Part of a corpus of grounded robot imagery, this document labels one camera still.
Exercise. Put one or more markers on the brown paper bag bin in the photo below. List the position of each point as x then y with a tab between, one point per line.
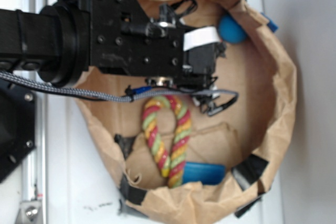
250	138

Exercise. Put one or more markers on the blue rectangular block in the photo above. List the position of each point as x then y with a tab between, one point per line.
207	174

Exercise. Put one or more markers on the metal corner bracket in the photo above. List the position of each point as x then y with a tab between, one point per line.
30	212

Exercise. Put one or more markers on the multicolour twisted rope toy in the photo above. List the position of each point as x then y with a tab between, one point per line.
171	164

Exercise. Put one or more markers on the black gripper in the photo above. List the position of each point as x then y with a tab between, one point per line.
147	38

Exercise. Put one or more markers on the blue ball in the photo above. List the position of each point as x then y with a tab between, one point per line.
230	30

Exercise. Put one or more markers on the aluminium extrusion rail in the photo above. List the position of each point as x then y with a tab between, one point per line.
34	175

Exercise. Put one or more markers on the white plastic tray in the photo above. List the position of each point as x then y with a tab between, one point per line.
80	190

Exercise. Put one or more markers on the blue cloth under bag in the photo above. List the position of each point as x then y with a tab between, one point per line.
271	24

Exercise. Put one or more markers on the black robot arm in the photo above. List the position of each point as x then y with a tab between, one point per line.
52	43

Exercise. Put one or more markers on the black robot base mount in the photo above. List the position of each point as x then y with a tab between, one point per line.
18	109

